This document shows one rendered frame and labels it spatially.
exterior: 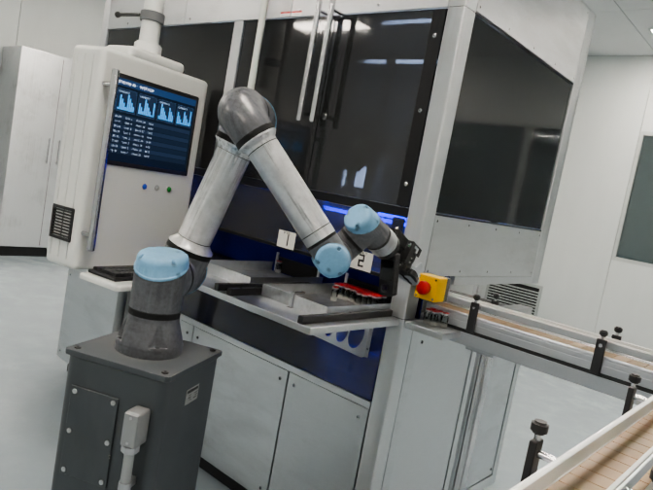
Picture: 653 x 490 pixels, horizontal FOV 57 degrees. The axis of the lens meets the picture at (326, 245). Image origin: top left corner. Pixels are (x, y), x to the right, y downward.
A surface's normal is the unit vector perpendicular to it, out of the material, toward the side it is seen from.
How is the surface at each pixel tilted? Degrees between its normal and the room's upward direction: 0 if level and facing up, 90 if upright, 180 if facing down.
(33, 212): 90
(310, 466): 90
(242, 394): 90
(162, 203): 90
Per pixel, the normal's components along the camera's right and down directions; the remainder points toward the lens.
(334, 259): -0.07, 0.09
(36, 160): 0.74, 0.20
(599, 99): -0.65, -0.04
